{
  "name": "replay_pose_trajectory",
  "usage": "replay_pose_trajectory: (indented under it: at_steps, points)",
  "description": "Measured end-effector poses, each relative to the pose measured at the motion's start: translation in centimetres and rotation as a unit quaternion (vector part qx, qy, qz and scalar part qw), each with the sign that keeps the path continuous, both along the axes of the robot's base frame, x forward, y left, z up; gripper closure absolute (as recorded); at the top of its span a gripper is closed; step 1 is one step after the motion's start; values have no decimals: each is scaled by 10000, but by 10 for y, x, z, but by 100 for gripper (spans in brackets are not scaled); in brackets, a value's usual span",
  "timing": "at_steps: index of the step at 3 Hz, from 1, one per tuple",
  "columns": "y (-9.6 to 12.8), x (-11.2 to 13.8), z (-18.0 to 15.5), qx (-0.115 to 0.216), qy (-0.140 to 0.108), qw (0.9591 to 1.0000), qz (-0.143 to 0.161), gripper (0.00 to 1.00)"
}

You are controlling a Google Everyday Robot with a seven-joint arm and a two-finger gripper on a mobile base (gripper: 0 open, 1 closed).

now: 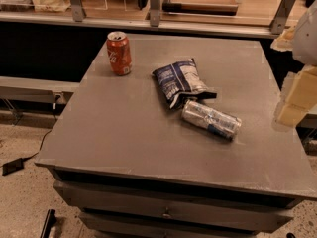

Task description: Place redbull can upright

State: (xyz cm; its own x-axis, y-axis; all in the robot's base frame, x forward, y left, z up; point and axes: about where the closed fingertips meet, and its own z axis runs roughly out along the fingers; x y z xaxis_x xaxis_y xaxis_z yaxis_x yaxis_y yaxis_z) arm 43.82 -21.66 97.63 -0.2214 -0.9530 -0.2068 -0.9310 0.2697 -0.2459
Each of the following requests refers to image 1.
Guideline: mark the black power adapter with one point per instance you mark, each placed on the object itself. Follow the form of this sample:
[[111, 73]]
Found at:
[[12, 166]]

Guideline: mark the silver blue redbull can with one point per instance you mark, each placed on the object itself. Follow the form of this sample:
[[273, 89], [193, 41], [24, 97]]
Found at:
[[214, 121]]

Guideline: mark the grey metal bench rail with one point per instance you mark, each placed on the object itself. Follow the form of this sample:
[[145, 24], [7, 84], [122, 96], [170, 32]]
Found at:
[[36, 90]]

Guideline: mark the blue white chip bag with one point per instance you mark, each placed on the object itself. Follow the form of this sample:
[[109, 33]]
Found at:
[[179, 81]]

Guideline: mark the orange soda can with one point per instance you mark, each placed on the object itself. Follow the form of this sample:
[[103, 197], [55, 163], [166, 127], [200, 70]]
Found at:
[[118, 49]]

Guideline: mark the grey metal bracket left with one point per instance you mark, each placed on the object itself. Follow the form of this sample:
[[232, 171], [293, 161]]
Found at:
[[78, 13]]

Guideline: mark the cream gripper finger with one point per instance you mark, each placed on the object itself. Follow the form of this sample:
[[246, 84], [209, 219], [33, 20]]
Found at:
[[283, 42], [298, 96]]

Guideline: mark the grey metal bracket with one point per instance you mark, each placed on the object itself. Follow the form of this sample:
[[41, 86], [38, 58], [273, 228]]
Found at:
[[78, 13], [278, 23], [154, 13]]

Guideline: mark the black object on floor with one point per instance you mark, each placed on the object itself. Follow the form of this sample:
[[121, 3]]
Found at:
[[50, 221]]

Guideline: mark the grey metal bracket right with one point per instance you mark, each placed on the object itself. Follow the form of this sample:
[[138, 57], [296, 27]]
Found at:
[[278, 23]]

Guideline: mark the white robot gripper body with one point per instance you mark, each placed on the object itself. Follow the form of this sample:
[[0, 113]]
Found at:
[[306, 40]]

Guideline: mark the grey drawer cabinet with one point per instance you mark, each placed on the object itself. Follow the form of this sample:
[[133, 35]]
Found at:
[[134, 168]]

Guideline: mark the grey metal bracket middle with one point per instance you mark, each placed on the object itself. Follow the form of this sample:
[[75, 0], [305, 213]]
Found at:
[[154, 13]]

